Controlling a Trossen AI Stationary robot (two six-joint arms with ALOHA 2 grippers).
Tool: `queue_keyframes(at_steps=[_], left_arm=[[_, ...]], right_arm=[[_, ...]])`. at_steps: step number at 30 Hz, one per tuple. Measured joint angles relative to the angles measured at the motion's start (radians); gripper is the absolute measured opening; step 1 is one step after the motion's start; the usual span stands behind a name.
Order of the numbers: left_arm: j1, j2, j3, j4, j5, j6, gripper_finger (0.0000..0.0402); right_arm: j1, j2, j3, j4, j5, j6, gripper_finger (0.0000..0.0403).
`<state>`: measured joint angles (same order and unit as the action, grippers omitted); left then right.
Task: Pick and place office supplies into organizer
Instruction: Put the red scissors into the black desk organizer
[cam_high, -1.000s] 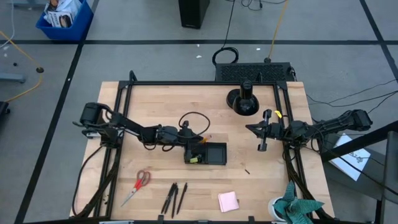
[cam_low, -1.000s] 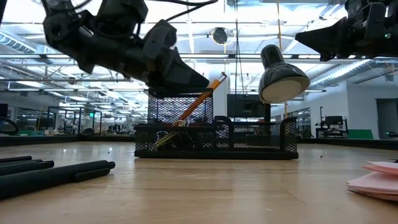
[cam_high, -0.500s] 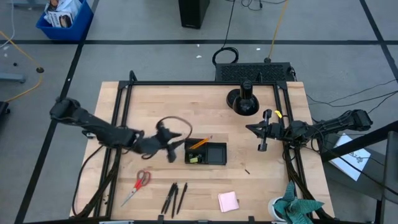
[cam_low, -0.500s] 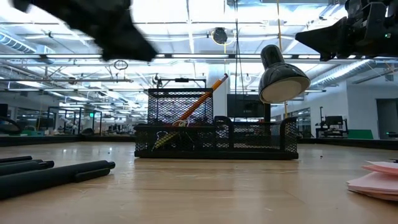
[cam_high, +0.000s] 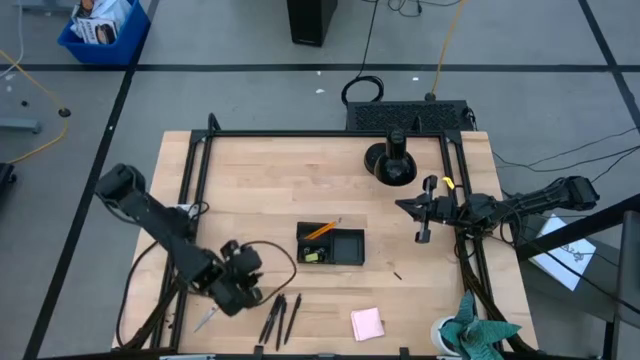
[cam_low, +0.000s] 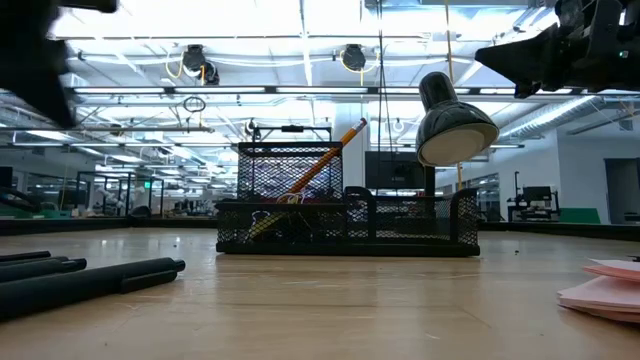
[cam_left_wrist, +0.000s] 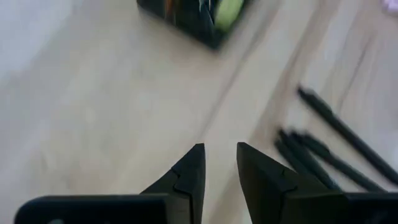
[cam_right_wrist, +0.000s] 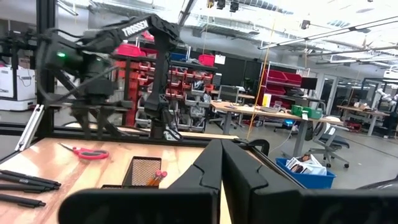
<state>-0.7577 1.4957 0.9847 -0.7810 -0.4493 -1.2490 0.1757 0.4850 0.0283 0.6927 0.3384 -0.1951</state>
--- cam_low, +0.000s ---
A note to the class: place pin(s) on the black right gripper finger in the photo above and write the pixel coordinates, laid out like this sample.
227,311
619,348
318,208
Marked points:
525,57

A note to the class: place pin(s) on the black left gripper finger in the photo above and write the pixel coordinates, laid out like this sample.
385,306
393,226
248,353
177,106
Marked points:
35,70

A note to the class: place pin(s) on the black pen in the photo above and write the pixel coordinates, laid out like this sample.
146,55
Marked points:
75,285
25,256
40,270

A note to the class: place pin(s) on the yellow pencil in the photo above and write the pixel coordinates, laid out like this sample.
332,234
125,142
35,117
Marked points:
320,165

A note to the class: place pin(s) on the black mesh desk organizer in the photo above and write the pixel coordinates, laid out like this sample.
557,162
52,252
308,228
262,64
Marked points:
350,247

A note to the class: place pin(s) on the yellow eraser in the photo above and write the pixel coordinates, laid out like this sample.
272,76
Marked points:
265,227

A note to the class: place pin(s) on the black desk lamp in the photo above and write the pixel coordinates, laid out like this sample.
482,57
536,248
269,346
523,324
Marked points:
450,115

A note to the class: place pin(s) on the background desk with monitor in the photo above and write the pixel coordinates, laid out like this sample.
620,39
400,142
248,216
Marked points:
536,193

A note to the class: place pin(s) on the green panel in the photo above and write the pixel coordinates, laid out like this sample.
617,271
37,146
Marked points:
580,216

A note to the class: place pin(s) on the black computer monitor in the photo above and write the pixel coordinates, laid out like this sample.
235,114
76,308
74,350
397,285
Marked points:
395,170

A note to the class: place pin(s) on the black frame workcell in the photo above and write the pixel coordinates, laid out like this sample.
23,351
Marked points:
105,173

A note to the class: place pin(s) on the black overhead camera rig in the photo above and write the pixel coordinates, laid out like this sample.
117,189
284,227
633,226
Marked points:
292,128

